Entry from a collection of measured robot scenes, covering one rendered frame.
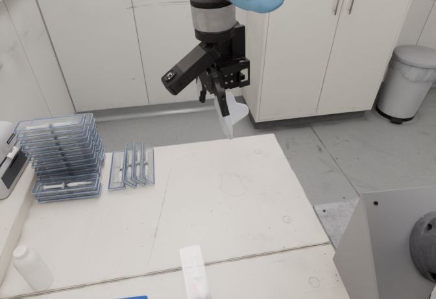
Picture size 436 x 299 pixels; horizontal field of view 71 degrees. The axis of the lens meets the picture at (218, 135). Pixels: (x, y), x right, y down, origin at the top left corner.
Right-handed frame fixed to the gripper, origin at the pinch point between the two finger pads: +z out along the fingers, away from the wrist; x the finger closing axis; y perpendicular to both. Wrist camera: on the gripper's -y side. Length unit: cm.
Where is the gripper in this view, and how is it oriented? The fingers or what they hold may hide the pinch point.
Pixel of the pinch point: (213, 121)
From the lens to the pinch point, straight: 65.4
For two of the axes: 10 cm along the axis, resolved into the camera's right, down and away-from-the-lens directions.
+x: -4.1, -5.7, 7.1
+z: 0.7, 7.6, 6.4
